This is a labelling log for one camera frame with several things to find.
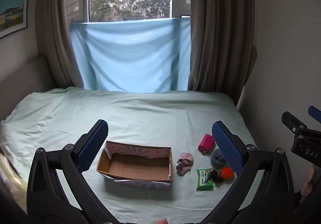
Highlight pale pink crumpled cloth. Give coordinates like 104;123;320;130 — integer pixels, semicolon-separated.
176;153;195;176

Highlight green wet wipes pack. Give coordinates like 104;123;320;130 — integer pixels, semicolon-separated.
196;168;215;191

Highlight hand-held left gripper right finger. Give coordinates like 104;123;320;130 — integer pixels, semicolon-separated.
203;121;294;222

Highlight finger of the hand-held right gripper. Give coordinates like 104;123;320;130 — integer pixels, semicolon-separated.
308;106;321;123
281;111;308;136

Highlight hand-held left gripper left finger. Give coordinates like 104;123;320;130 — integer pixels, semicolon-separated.
26;119;111;217

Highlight cardboard box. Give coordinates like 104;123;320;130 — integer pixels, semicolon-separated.
97;140;174;189

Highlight grey fuzzy glove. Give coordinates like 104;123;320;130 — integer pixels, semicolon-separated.
210;148;228;168

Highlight person's right hand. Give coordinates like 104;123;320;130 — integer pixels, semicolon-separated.
301;166;317;197

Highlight black scrunchie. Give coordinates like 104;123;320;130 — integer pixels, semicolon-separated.
211;169;225;182

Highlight orange pompom with glitter base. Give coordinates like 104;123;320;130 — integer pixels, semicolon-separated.
221;167;235;179

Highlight white padded headboard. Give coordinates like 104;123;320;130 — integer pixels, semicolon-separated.
0;56;54;121

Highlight light blue hanging cloth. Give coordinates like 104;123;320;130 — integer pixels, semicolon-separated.
69;17;191;93

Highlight patterned blanket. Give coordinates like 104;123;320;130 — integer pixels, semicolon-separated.
0;152;28;212

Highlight framed wall picture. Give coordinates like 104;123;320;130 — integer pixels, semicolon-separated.
0;0;30;39

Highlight brown curtain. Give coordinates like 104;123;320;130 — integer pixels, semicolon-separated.
35;0;84;88
188;0;258;106

